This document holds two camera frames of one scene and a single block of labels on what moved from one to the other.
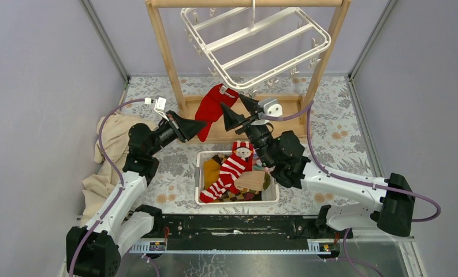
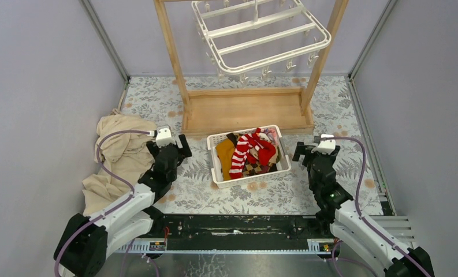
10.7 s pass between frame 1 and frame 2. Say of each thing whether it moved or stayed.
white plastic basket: moved
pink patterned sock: moved
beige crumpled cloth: stayed
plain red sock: moved
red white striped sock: moved
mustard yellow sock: moved
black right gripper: moved
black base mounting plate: stayed
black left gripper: moved
